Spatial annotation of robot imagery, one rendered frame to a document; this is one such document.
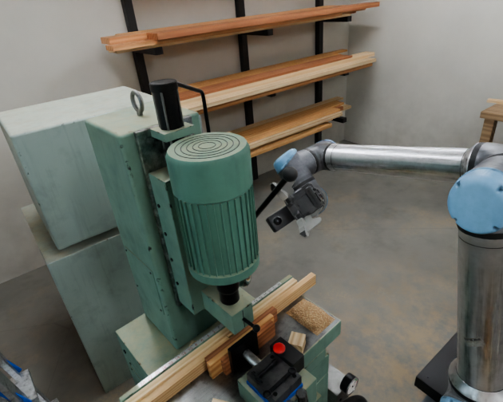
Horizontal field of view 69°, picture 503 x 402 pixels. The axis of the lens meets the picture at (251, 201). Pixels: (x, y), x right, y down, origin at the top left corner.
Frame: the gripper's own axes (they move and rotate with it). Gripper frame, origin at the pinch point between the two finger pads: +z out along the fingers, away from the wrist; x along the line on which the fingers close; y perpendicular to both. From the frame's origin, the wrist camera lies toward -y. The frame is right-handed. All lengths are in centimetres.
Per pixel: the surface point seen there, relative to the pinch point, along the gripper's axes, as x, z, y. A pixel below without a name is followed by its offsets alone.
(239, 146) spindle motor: -15.1, 15.5, 2.9
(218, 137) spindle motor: -20.7, 11.6, -0.9
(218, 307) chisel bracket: 11.2, -2.1, -29.6
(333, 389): 55, -34, -27
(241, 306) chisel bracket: 14.1, -2.6, -24.0
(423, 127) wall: -14, -341, 97
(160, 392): 21, 9, -49
